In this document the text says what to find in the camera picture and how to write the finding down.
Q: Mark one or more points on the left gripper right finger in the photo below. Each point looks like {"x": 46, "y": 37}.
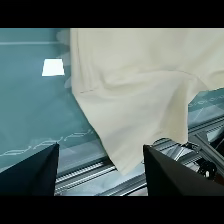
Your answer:
{"x": 173, "y": 178}

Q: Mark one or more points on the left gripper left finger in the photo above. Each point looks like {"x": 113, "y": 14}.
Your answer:
{"x": 31, "y": 176}

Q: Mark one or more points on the silver frame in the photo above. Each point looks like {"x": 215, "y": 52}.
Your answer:
{"x": 86, "y": 173}

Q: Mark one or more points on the cream garment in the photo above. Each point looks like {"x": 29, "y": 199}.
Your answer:
{"x": 140, "y": 100}

